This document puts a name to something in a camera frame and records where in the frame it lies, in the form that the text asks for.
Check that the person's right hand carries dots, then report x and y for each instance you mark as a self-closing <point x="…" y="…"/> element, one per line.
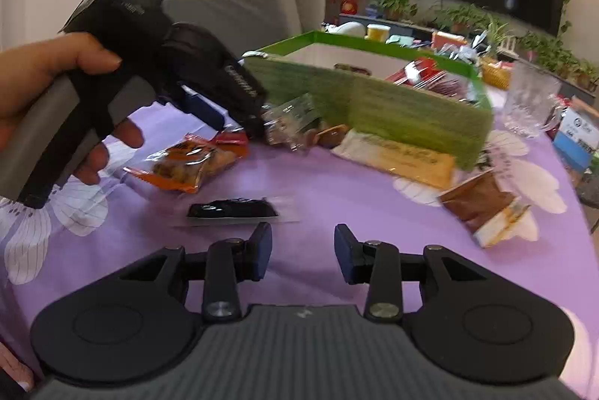
<point x="11" y="367"/>

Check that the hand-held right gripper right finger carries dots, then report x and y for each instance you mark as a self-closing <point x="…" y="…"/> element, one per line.
<point x="344" y="257"/>

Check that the orange box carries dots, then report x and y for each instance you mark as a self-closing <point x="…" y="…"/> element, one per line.
<point x="449" y="41"/>

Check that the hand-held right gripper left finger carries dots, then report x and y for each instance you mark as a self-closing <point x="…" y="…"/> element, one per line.
<point x="262" y="255"/>

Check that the small brown pastry packet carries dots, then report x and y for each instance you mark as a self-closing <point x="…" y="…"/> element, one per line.
<point x="330" y="135"/>

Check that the brown snack packet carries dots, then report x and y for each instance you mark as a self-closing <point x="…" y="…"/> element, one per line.
<point x="477" y="203"/>

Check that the green cardboard box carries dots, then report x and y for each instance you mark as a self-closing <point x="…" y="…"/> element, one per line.
<point x="397" y="119"/>

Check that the mint green container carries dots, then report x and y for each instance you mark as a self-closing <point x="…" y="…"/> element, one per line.
<point x="398" y="40"/>

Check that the purple floral tablecloth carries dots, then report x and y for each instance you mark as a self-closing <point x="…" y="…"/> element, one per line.
<point x="374" y="208"/>

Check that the person's left hand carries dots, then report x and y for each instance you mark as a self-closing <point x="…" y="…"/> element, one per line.
<point x="42" y="68"/>

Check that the dark red snack packet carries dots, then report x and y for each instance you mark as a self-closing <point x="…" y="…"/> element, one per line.
<point x="449" y="89"/>

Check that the orange snack packet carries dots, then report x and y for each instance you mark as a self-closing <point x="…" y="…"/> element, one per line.
<point x="187" y="166"/>

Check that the yellow white snack packet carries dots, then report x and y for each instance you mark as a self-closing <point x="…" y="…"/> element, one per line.
<point x="412" y="166"/>

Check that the white round container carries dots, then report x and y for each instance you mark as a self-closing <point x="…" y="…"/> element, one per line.
<point x="351" y="29"/>

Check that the wicker basket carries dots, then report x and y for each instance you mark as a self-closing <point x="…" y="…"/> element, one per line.
<point x="496" y="77"/>

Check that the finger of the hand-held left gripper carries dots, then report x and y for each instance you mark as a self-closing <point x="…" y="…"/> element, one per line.
<point x="245" y="96"/>
<point x="203" y="107"/>

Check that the blue white box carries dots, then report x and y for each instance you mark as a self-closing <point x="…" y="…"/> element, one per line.
<point x="578" y="138"/>

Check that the small red snack packet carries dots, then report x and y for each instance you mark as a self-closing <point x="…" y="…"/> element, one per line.
<point x="231" y="137"/>

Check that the glass mug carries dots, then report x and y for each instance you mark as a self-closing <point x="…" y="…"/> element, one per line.
<point x="529" y="100"/>

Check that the green potted plant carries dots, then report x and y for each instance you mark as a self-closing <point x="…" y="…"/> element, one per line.
<point x="395" y="2"/>
<point x="561" y="54"/>
<point x="461" y="19"/>

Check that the beige sofa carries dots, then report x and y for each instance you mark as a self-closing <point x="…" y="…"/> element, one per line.
<point x="262" y="7"/>

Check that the yellow cup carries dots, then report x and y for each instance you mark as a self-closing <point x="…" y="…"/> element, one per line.
<point x="378" y="33"/>

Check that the silver snack packet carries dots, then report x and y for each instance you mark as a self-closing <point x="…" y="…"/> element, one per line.
<point x="461" y="53"/>

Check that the black snack packet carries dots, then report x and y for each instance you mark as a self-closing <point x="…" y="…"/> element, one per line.
<point x="229" y="209"/>

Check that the clear snack packet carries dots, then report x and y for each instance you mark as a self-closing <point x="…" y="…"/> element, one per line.
<point x="292" y="119"/>

